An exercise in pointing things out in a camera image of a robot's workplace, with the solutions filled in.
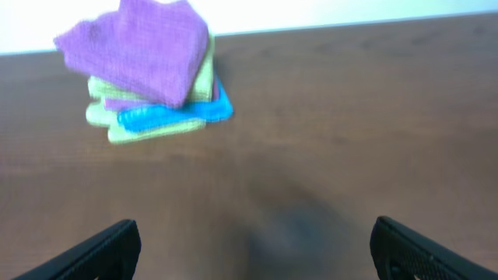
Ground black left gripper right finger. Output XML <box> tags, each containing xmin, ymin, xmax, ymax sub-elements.
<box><xmin>370</xmin><ymin>216</ymin><xmax>497</xmax><ymax>280</ymax></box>

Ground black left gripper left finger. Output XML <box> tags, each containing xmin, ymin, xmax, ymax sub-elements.
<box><xmin>14</xmin><ymin>219</ymin><xmax>142</xmax><ymax>280</ymax></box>

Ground purple microfibre cloth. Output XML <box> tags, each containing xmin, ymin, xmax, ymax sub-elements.
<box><xmin>54</xmin><ymin>0</ymin><xmax>210</xmax><ymax>107</ymax></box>

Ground blue folded cloth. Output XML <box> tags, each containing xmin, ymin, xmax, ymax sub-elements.
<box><xmin>117</xmin><ymin>77</ymin><xmax>233</xmax><ymax>132</ymax></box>

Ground pink folded cloth in stack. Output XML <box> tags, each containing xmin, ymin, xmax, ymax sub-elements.
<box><xmin>103</xmin><ymin>79</ymin><xmax>219</xmax><ymax>111</ymax></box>

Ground green folded cloth on top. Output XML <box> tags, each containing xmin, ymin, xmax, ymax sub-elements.
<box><xmin>88</xmin><ymin>34</ymin><xmax>215</xmax><ymax>101</ymax></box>

